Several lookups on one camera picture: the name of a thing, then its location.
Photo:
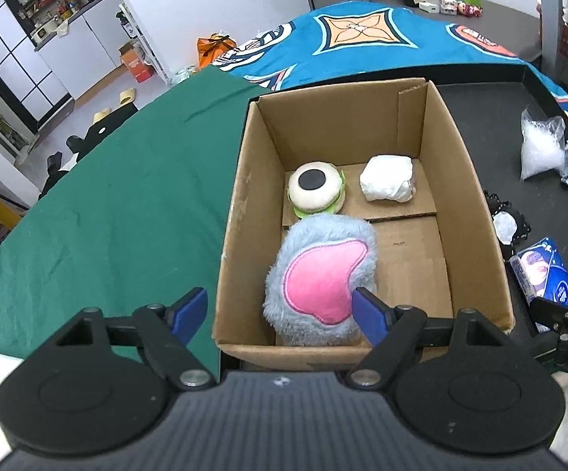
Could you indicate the brown cardboard box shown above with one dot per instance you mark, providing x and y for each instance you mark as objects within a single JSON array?
[{"x": 249, "y": 216}]

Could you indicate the black-framed sliding door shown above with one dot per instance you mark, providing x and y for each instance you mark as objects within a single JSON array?
[{"x": 19, "y": 49}]

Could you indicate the clear bag of white stuffing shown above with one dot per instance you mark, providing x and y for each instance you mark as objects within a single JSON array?
[{"x": 539, "y": 152}]

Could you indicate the grey padded bench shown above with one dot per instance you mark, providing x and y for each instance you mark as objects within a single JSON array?
[{"x": 499, "y": 24}]

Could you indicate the black shoe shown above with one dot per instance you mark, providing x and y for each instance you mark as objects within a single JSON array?
[
  {"x": 54, "y": 162},
  {"x": 75, "y": 143}
]

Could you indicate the blue printed blanket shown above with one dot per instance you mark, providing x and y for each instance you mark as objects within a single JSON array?
[{"x": 411, "y": 39}]

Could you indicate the blue tissue pack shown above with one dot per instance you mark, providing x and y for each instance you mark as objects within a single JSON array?
[{"x": 549, "y": 274}]

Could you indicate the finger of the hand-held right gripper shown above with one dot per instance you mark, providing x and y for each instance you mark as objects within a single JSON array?
[{"x": 558, "y": 316}]

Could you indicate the white bundle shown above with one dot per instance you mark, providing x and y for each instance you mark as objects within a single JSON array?
[{"x": 387, "y": 179}]

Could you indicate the orange paper bag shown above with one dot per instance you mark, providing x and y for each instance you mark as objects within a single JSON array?
[{"x": 217, "y": 51}]

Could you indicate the orange cardboard carton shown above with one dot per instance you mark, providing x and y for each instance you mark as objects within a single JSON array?
[{"x": 137, "y": 66}]

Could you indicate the green bed sheet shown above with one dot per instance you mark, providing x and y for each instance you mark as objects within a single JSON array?
[{"x": 117, "y": 206}]

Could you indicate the black and white garment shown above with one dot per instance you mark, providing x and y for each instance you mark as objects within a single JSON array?
[{"x": 58, "y": 176}]

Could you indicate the white kitchen cabinet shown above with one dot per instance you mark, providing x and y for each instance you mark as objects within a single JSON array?
[{"x": 97, "y": 29}]

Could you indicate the grey plush toy pink patch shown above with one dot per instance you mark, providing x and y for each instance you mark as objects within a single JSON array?
[{"x": 313, "y": 279}]

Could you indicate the black shallow tray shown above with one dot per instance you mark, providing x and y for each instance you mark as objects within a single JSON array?
[{"x": 490, "y": 127}]

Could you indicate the red small toys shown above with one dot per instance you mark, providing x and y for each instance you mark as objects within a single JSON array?
[{"x": 469, "y": 9}]

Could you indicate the clear plastic bag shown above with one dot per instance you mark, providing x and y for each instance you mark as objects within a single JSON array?
[{"x": 184, "y": 75}]

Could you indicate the black lace pouch white centre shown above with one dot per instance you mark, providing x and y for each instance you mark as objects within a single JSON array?
[{"x": 504, "y": 225}]

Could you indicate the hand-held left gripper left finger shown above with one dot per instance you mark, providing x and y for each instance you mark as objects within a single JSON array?
[{"x": 188, "y": 314}]

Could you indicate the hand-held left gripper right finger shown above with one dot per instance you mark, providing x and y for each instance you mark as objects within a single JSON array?
[{"x": 370, "y": 314}]

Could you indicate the small white box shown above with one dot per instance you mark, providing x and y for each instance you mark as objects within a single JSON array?
[
  {"x": 448, "y": 6},
  {"x": 428, "y": 7}
]

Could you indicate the soft burger toy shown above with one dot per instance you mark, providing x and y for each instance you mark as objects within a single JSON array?
[{"x": 313, "y": 194}]

